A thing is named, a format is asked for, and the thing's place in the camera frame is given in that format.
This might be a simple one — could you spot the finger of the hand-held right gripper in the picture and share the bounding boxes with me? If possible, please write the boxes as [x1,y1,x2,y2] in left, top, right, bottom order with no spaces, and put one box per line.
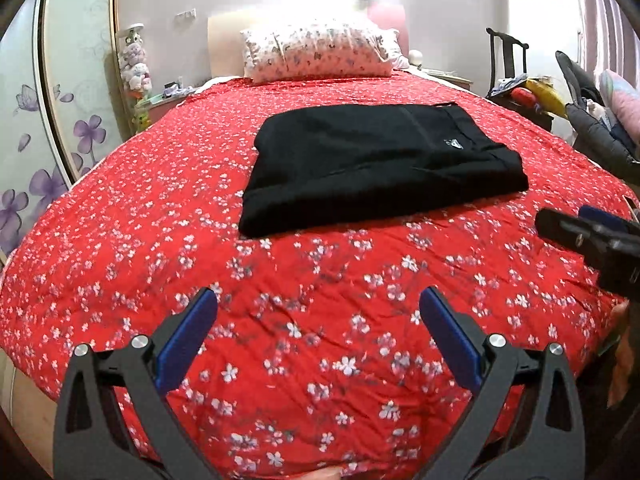
[535,208,608,253]
[580,205,640,234]

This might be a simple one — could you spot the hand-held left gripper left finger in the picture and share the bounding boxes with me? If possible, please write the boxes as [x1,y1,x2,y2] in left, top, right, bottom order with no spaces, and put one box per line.
[52,287,218,480]

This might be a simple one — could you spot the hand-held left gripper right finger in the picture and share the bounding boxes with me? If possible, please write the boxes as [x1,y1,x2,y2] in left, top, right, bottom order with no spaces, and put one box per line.
[420,286,586,480]

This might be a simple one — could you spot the black pants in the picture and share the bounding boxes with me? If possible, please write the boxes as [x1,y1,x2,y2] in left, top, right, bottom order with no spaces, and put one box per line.
[238,102,530,238]

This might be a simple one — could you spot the person's right forearm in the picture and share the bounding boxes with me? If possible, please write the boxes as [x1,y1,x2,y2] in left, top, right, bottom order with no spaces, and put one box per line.
[607,300,633,407]

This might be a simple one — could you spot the grey jacket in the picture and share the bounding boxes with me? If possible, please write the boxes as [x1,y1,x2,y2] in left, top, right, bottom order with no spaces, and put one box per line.
[555,50,640,181]

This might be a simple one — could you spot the pastel blanket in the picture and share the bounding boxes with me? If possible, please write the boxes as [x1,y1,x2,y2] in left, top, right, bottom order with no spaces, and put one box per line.
[599,69,640,137]

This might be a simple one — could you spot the yellow plush toy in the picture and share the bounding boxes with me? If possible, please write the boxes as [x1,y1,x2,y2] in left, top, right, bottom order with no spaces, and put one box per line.
[525,79,571,120]

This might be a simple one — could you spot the red floral bedspread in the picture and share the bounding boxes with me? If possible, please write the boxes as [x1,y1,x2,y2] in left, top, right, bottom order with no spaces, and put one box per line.
[0,70,640,480]

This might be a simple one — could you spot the black chair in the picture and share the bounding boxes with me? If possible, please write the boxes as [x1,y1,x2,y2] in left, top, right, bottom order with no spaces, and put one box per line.
[486,27,531,96]

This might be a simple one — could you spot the white bedside table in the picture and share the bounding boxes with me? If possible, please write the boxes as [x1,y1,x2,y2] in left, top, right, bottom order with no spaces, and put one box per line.
[407,50,473,92]

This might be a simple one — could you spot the pink curtain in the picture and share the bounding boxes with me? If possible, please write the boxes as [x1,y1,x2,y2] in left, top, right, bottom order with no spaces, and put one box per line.
[575,0,640,78]

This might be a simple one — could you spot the pink bedside table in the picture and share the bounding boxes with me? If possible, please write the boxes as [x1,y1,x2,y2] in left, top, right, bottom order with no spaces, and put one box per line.
[147,82,201,108]

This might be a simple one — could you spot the purple floral wardrobe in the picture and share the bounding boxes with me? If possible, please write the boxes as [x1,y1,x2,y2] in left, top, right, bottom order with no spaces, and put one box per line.
[0,0,126,261]

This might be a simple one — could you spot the pink cushion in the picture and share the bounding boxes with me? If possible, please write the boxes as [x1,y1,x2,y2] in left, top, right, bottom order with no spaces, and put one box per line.
[366,2,408,47]

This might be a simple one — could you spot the stack of plush toys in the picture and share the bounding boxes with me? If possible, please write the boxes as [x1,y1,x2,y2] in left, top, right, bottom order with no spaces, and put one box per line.
[117,24,155,128]

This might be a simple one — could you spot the white floral pillow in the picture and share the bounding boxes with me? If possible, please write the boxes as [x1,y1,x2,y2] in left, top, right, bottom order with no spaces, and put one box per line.
[240,18,401,84]

